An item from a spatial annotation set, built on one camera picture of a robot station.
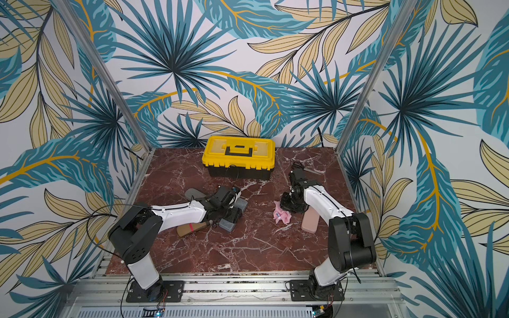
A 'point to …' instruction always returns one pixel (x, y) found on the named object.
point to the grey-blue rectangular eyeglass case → (227, 225)
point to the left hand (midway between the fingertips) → (235, 214)
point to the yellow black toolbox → (240, 157)
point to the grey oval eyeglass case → (195, 193)
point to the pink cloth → (280, 214)
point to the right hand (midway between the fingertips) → (284, 207)
